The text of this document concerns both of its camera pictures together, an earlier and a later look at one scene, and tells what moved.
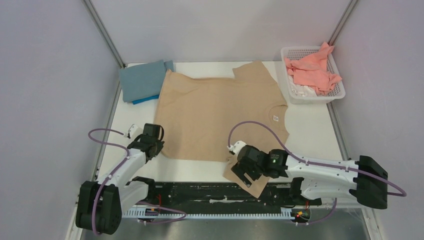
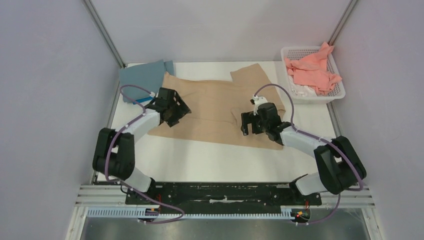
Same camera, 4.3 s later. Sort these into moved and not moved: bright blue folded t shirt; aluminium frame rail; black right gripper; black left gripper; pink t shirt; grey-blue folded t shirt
Moved: black left gripper; black right gripper
Not moved: grey-blue folded t shirt; aluminium frame rail; pink t shirt; bright blue folded t shirt
